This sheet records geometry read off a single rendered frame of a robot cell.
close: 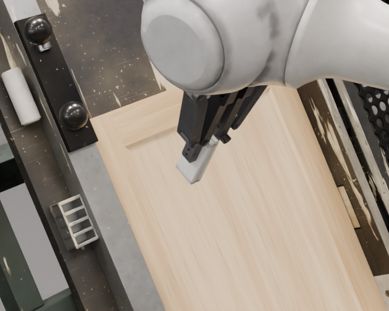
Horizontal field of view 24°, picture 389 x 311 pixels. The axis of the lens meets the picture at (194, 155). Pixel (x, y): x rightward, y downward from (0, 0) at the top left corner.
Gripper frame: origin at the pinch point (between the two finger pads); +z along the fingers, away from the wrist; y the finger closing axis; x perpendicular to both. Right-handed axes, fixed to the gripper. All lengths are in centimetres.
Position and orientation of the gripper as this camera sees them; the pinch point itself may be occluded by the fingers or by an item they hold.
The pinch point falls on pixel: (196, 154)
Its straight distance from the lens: 99.4
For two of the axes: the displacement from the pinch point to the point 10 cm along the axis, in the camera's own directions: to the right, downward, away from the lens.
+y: -7.4, 3.2, -5.9
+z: -3.0, 6.3, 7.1
